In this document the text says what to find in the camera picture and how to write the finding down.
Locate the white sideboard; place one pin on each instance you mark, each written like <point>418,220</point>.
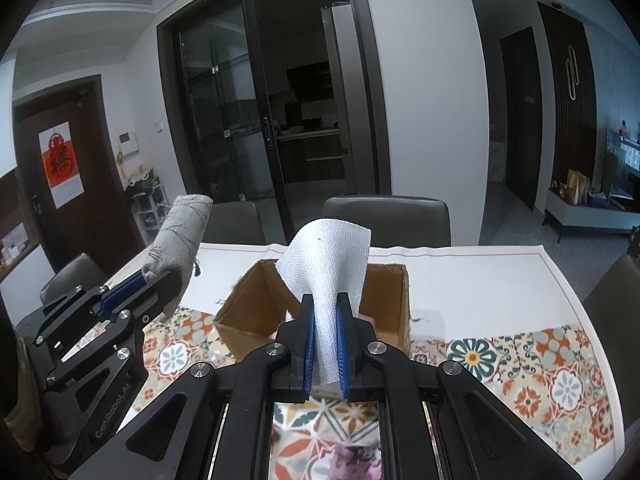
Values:
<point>585,217</point>

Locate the grey dining chair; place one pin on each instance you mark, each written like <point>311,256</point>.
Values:
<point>232,222</point>
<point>385,220</point>
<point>70,277</point>
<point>615,305</point>

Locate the grey cloth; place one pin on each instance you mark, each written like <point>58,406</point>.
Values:
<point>180,225</point>

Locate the white textured cloth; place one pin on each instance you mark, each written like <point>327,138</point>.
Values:
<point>325,260</point>

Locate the silver refrigerator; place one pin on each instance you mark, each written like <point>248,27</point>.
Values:
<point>342,100</point>

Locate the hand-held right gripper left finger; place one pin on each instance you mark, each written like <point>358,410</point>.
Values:
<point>307,350</point>

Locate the white intercom panel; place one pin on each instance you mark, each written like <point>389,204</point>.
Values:
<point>129,143</point>

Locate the pink black patterned sock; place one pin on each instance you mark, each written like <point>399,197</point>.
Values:
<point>355,460</point>

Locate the red white door poster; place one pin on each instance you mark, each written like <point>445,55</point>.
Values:
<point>60,165</point>

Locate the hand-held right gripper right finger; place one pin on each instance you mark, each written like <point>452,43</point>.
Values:
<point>343,350</point>

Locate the white shoe rack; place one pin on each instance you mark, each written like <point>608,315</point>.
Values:
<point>147,205</point>

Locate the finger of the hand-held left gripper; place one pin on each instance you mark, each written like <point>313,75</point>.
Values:
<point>122,292</point>
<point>165,292</point>

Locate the dark brown door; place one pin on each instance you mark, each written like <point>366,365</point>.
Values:
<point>100,170</point>

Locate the brown cardboard box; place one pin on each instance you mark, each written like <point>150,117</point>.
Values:
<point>392,305</point>

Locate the dark glass sliding door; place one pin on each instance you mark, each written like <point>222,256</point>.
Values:
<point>220,110</point>

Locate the television screen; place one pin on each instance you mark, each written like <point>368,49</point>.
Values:
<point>625,155</point>

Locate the white loop wall decoration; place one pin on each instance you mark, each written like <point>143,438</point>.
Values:
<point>573,72</point>

